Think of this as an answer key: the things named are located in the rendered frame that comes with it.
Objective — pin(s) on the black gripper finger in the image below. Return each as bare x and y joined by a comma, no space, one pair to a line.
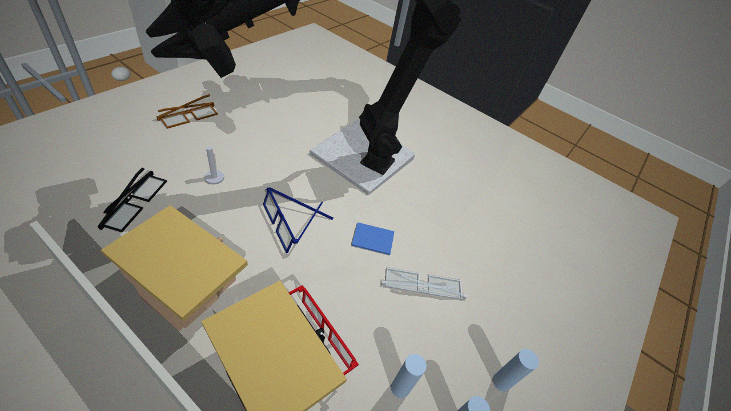
180,45
170,21

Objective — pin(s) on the brown glasses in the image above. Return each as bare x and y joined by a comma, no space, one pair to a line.
206,110

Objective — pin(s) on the blue flat rectangular block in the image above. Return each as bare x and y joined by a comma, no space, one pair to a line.
373,238

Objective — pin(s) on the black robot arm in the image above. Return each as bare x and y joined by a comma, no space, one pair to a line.
432,24

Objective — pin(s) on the white flat panel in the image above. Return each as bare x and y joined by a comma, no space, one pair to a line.
122,329

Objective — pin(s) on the blue cylinder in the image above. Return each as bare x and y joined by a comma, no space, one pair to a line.
515,370
476,403
408,375

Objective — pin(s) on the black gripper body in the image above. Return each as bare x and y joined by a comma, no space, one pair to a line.
210,36

